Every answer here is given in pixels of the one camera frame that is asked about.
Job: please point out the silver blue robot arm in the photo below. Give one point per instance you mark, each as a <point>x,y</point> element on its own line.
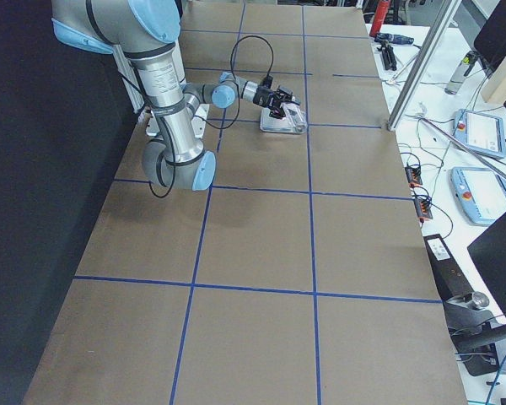
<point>147,32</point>

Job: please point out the black monitor near edge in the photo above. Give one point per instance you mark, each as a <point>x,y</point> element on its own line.
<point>488,253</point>

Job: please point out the black folded tripod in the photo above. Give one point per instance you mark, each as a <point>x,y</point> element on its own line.
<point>388,56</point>

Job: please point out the clear glass sauce bottle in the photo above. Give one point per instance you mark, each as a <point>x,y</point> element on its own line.
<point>294,120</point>

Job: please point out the clear plastic drink bottle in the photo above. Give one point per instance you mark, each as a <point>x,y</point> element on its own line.
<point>461,73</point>

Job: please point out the aluminium frame post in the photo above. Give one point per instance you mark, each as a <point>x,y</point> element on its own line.
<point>446,13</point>

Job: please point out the silver digital kitchen scale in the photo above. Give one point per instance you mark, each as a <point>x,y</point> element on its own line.
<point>268,124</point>

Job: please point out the blue plaid folded umbrella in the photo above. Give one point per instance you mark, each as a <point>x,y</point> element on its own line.
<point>394,39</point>

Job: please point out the black box with label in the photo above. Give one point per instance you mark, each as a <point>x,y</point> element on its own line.
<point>449,278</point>

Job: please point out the blue teach pendant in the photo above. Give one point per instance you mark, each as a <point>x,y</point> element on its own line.
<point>480,192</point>
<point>480,132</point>

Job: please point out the orange black connector strip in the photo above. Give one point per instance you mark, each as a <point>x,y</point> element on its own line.
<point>421,197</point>

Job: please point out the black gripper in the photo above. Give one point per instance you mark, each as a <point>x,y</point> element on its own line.
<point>261,96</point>

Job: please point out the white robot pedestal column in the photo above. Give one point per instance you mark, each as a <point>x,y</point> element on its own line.
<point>163,79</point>

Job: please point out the near blue teach pendant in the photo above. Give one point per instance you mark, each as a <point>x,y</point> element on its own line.
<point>480,192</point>

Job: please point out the far blue teach pendant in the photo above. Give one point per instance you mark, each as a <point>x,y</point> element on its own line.
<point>480,132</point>

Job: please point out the black monitor far corner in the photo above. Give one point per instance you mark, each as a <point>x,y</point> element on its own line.
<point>490,42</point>

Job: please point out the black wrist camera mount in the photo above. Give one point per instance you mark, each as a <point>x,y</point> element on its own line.
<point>281,93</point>

